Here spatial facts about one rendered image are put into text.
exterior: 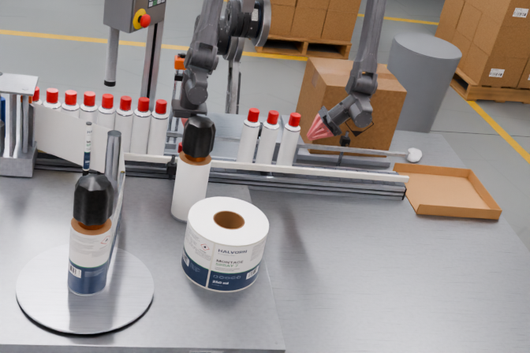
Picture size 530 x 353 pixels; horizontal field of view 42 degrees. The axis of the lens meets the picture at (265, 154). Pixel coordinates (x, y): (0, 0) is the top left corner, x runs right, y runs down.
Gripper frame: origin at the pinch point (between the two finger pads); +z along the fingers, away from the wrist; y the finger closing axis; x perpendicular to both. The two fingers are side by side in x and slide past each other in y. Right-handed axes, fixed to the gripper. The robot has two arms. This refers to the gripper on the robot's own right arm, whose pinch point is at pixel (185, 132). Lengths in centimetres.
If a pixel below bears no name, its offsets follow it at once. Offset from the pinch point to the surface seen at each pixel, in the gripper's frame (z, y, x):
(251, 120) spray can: -3.7, 20.2, 4.6
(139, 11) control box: -33.2, -16.5, 7.0
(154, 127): 1.0, -8.9, 3.7
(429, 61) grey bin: 44, 170, 199
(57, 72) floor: 101, -59, 252
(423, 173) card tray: 19, 90, 18
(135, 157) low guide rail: 10.8, -13.9, 1.8
